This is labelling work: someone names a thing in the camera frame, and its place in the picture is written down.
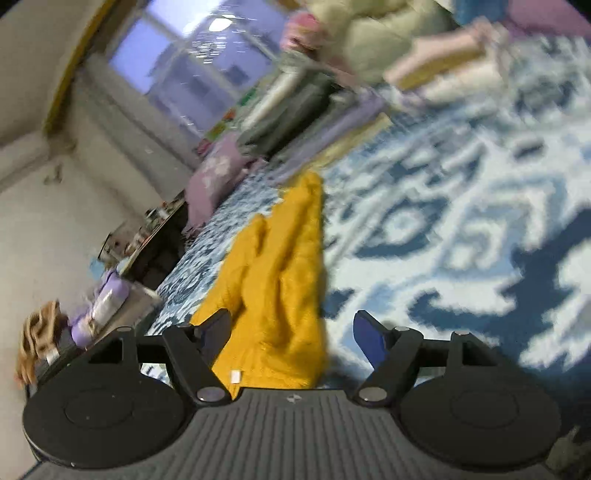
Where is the pale yellow folded garment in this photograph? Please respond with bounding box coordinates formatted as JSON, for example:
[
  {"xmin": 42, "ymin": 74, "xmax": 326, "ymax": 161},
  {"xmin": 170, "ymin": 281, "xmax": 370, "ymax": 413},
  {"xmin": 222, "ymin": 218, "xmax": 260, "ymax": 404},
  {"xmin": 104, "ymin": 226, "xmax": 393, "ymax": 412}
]
[{"xmin": 397, "ymin": 51, "xmax": 485, "ymax": 90}]

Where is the grey dotted curtain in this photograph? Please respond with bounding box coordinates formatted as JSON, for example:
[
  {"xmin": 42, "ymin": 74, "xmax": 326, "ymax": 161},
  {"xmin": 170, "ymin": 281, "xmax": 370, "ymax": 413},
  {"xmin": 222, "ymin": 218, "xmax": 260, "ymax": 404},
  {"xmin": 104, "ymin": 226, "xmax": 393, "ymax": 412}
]
[{"xmin": 74, "ymin": 76, "xmax": 204, "ymax": 169}]

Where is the purple floral folded garment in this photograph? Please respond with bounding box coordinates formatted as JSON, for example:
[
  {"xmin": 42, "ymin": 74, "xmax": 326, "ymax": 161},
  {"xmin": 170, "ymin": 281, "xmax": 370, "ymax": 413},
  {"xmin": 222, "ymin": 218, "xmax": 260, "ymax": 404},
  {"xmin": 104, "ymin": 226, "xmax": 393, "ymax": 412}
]
[{"xmin": 69, "ymin": 270, "xmax": 131, "ymax": 347}]

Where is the dark desk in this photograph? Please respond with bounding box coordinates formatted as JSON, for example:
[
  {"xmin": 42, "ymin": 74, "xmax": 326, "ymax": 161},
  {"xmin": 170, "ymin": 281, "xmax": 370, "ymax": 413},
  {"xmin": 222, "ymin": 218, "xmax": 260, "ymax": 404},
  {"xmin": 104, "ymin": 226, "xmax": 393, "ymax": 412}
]
[{"xmin": 122, "ymin": 196, "xmax": 195, "ymax": 289}]

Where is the plain purple pillow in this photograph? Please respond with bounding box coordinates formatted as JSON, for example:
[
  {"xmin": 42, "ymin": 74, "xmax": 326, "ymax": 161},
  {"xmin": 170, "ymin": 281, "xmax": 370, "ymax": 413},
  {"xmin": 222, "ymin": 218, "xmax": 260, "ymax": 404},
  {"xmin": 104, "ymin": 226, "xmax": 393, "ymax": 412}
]
[{"xmin": 501, "ymin": 0, "xmax": 591, "ymax": 42}]

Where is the colourful alphabet foam mat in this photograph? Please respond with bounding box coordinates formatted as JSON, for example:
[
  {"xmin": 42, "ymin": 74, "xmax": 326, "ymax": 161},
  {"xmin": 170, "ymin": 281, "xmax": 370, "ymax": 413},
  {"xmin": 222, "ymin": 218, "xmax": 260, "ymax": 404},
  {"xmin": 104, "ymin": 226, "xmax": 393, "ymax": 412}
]
[{"xmin": 196, "ymin": 88, "xmax": 259, "ymax": 155}]

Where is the pink folded garment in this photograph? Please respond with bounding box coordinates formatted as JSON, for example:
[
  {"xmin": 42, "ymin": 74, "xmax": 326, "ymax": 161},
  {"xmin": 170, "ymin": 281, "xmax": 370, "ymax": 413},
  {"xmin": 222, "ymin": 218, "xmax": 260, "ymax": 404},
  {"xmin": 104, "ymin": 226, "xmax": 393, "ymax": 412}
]
[{"xmin": 383, "ymin": 23, "xmax": 490, "ymax": 79}]

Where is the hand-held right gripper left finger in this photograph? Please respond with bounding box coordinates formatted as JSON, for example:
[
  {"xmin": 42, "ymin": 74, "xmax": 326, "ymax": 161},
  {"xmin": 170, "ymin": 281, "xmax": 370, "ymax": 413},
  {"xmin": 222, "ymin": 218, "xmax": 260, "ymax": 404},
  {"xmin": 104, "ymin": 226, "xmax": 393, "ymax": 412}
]
[{"xmin": 88, "ymin": 308, "xmax": 234, "ymax": 408}]

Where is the clutter of small desk items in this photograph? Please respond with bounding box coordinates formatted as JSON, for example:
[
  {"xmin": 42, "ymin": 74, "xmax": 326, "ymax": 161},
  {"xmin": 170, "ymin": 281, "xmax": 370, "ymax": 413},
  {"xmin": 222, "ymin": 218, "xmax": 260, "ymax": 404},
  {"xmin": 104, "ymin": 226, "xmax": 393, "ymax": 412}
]
[{"xmin": 99, "ymin": 196, "xmax": 185, "ymax": 265}]

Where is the purple floral pillow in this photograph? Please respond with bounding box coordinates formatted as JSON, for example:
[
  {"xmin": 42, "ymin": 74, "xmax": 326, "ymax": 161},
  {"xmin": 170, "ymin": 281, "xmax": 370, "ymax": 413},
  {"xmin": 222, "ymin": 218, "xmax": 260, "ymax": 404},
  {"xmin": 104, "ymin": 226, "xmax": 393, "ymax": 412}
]
[{"xmin": 185, "ymin": 136, "xmax": 245, "ymax": 232}]

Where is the window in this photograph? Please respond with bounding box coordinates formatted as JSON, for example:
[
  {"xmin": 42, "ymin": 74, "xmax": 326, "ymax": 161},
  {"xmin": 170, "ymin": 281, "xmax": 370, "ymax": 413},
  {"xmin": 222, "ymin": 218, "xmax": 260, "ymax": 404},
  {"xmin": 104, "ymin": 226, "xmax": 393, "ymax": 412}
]
[{"xmin": 106, "ymin": 0, "xmax": 296, "ymax": 139}]

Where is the beige folded garment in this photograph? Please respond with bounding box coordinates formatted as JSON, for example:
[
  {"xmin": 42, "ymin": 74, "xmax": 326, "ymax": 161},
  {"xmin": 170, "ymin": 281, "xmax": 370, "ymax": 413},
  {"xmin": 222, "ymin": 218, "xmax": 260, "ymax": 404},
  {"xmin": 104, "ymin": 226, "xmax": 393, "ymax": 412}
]
[{"xmin": 92, "ymin": 281, "xmax": 163, "ymax": 343}]

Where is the cream puffy jacket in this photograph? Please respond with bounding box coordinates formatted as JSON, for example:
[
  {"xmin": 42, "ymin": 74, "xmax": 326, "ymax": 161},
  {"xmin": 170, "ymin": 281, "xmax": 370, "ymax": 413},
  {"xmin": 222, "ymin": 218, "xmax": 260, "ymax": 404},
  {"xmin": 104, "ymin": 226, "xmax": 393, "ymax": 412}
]
[{"xmin": 281, "ymin": 0, "xmax": 458, "ymax": 88}]

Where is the yellow knit sweater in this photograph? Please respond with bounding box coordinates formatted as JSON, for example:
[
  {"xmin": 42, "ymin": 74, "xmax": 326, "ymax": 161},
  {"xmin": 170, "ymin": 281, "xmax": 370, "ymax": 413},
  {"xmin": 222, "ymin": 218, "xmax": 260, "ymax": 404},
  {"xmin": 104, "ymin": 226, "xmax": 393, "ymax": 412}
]
[{"xmin": 189, "ymin": 171, "xmax": 331, "ymax": 400}]

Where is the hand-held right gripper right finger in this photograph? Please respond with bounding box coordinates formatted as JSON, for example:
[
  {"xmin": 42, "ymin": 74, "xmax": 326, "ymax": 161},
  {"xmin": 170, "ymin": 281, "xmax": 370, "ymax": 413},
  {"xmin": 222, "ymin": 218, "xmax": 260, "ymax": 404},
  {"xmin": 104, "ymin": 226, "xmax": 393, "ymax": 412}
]
[{"xmin": 352, "ymin": 310, "xmax": 504, "ymax": 409}]

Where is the small pink yellow clothes stack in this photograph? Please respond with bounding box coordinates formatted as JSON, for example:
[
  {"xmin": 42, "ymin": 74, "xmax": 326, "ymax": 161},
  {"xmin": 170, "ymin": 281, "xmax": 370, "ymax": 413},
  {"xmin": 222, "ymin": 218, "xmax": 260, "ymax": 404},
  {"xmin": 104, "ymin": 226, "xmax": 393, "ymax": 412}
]
[{"xmin": 416, "ymin": 28, "xmax": 513, "ymax": 106}]

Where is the blue folded blanket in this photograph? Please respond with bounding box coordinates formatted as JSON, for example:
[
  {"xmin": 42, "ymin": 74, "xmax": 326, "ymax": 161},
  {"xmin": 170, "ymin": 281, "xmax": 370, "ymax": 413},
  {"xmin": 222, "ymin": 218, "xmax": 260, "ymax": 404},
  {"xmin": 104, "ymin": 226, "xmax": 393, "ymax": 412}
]
[{"xmin": 450, "ymin": 0, "xmax": 504, "ymax": 26}]

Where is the stack of grey purple clothes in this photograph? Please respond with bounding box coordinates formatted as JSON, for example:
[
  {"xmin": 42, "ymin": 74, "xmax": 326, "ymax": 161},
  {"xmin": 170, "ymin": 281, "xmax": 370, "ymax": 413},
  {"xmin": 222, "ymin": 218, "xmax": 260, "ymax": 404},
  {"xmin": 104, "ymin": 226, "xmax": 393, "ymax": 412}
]
[{"xmin": 238, "ymin": 46, "xmax": 393, "ymax": 181}]

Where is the brown fleece blanket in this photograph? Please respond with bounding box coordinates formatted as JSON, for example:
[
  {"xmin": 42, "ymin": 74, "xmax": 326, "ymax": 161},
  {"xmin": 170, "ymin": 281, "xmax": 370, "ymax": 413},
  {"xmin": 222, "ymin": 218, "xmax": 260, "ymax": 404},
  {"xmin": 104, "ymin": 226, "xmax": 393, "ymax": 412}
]
[{"xmin": 16, "ymin": 300, "xmax": 70, "ymax": 386}]

